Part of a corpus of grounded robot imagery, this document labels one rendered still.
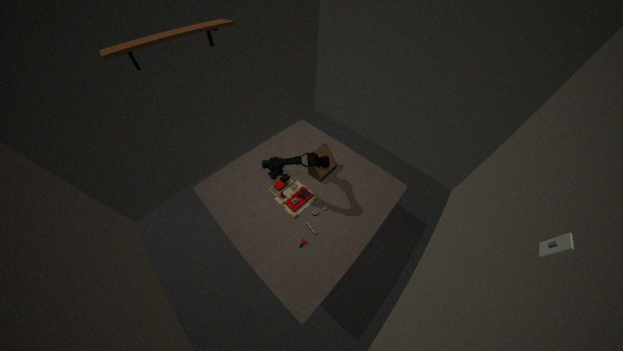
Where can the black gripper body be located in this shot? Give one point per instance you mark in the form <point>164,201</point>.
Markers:
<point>284,177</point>

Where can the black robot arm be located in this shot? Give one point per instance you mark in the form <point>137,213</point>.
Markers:
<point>277,163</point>

